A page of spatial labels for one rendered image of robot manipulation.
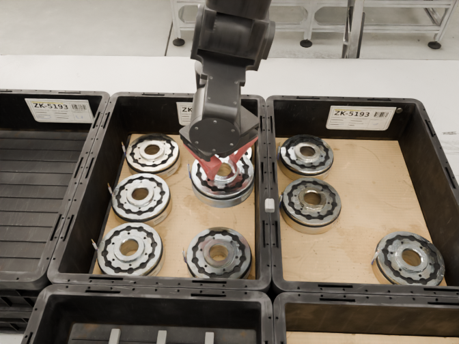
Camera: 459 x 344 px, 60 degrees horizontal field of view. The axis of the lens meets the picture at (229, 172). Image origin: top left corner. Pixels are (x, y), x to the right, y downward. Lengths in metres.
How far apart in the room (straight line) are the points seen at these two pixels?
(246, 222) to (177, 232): 0.12
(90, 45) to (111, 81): 1.60
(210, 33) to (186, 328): 0.41
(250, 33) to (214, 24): 0.04
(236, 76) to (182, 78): 0.78
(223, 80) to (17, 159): 0.56
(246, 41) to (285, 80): 0.78
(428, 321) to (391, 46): 2.40
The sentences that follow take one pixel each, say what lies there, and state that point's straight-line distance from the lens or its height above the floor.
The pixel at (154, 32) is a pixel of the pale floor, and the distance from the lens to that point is 2.87.
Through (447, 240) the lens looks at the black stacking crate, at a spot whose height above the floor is 0.87.
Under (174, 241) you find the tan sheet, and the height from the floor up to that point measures 0.83.
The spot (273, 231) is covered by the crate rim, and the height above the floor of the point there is 0.93.
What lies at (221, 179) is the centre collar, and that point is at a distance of 0.62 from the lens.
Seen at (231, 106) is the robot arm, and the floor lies 1.15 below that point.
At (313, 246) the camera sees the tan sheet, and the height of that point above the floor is 0.83.
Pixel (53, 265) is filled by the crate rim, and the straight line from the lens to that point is 0.60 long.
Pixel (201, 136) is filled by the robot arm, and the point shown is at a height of 1.11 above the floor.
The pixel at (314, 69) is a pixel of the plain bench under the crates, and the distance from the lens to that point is 1.27.
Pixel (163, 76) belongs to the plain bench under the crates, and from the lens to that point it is 1.24.
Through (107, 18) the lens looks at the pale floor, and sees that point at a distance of 3.11.
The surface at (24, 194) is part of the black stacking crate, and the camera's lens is 0.83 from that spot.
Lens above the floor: 1.42
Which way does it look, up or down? 50 degrees down
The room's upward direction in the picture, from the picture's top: straight up
